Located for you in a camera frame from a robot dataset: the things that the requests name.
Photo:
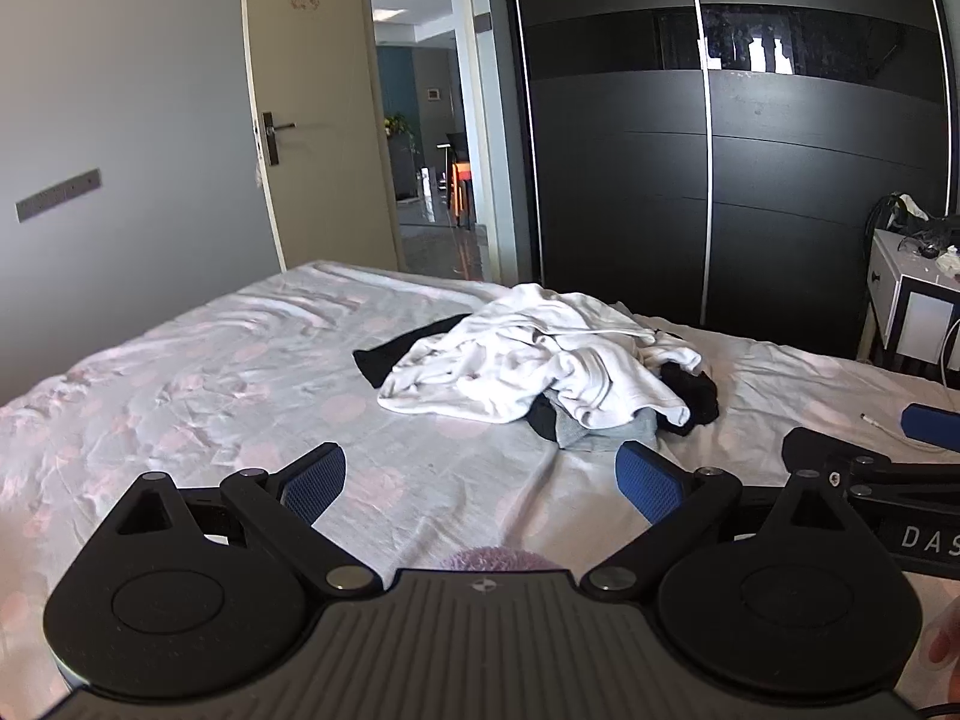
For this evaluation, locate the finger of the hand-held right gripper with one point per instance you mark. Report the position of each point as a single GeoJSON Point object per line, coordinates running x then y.
{"type": "Point", "coordinates": [934, 426]}
{"type": "Point", "coordinates": [817, 450]}

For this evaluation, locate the small hanging white cloth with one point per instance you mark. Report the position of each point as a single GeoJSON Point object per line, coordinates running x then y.
{"type": "Point", "coordinates": [259, 176]}

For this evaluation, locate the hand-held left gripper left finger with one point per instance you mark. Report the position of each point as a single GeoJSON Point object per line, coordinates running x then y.
{"type": "Point", "coordinates": [315, 484]}

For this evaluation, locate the grey garment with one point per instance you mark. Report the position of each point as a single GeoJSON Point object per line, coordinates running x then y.
{"type": "Point", "coordinates": [592, 435]}

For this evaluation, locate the beige door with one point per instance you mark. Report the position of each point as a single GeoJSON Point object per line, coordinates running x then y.
{"type": "Point", "coordinates": [322, 90]}

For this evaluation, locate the orange chair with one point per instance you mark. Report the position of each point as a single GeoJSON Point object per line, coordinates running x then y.
{"type": "Point", "coordinates": [461, 180]}

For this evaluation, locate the bed with pink-dotted sheet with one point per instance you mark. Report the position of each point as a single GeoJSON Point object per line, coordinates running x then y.
{"type": "Point", "coordinates": [187, 390]}

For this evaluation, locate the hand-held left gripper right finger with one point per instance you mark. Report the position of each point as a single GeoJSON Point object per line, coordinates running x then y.
{"type": "Point", "coordinates": [649, 480]}

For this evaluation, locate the white nightstand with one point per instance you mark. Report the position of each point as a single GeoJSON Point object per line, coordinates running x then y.
{"type": "Point", "coordinates": [896, 277]}

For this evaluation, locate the black wardrobe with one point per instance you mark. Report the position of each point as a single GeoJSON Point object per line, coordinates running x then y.
{"type": "Point", "coordinates": [622, 165]}

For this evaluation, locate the long grey wall switch panel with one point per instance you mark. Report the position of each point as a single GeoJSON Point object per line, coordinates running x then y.
{"type": "Point", "coordinates": [60, 195]}

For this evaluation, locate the person's right hand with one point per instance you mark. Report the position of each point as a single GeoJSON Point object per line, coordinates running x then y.
{"type": "Point", "coordinates": [946, 641]}

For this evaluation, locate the white long-sleeve shirt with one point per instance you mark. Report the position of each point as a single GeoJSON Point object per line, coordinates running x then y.
{"type": "Point", "coordinates": [525, 360]}

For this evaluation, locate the potted plant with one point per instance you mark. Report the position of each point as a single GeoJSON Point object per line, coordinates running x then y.
{"type": "Point", "coordinates": [397, 124]}

